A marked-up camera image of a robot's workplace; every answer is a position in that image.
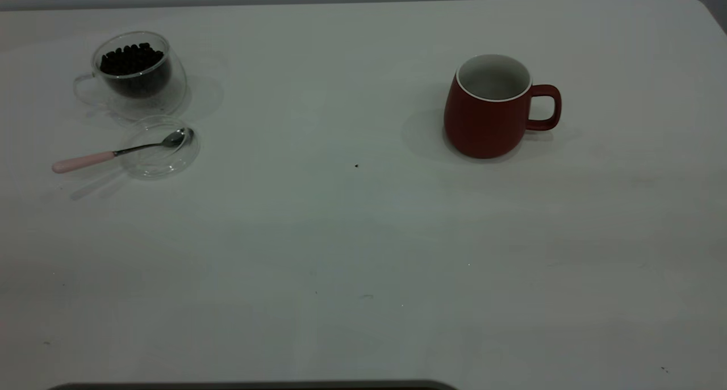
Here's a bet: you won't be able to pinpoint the red ceramic mug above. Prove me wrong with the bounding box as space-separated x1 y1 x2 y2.
444 54 562 160

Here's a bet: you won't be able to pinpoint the pink handled metal spoon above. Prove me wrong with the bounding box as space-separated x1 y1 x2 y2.
52 128 194 174

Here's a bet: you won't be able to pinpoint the clear glass lid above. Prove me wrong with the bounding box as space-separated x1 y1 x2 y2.
119 116 200 179

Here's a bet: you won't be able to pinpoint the dark coffee beans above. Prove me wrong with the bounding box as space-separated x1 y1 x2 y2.
100 43 171 98

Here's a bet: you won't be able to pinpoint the clear glass cup with handle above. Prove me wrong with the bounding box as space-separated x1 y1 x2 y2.
73 31 188 121

